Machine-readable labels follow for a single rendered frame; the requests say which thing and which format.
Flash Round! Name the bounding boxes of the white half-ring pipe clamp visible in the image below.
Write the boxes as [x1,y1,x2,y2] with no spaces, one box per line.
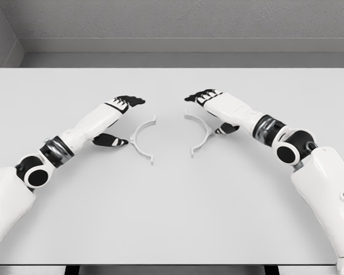
[183,108,213,159]
[130,115,157,167]

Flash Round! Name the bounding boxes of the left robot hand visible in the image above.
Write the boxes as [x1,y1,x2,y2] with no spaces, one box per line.
[79,95,146,148]

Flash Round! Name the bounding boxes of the white table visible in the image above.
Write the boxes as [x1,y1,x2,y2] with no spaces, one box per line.
[0,67,344,275]

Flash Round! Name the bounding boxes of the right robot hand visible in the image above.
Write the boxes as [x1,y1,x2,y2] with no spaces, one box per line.
[184,89,247,135]

